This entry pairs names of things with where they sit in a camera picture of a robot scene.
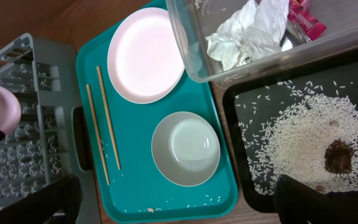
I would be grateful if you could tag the left wooden chopstick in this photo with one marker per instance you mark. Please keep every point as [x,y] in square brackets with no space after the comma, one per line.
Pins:
[97,132]

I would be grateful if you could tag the clear plastic bin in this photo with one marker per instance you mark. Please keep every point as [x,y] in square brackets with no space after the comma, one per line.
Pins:
[193,21]

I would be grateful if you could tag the grey bowl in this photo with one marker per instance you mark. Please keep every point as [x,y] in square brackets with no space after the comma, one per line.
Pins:
[185,149]

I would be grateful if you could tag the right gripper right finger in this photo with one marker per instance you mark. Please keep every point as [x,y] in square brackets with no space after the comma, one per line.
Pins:
[297,203]

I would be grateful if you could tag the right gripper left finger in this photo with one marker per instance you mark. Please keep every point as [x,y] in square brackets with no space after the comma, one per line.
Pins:
[58,202]

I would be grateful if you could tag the black plastic tray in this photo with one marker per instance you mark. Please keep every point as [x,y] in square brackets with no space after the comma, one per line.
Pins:
[340,70]

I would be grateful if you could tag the white napkin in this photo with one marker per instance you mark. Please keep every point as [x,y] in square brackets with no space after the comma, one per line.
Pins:
[251,33]

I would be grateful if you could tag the grey plastic dish rack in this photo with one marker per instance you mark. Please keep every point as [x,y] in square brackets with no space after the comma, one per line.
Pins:
[49,142]

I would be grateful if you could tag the large white round plate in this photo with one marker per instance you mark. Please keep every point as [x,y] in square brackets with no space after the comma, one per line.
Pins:
[144,62]

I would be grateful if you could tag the right wooden chopstick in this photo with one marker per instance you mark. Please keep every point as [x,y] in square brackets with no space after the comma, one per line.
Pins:
[108,116]

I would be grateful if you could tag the rice and food scraps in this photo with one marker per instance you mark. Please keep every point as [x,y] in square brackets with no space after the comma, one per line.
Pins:
[301,132]

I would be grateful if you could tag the small white bowl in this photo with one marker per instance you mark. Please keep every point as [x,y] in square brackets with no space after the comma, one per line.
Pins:
[10,111]

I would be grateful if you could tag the wooden chopstick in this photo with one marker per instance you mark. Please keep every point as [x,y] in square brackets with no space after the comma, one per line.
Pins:
[97,132]
[108,116]

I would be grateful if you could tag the red snack wrapper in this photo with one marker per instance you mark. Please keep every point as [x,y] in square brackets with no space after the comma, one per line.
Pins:
[299,12]

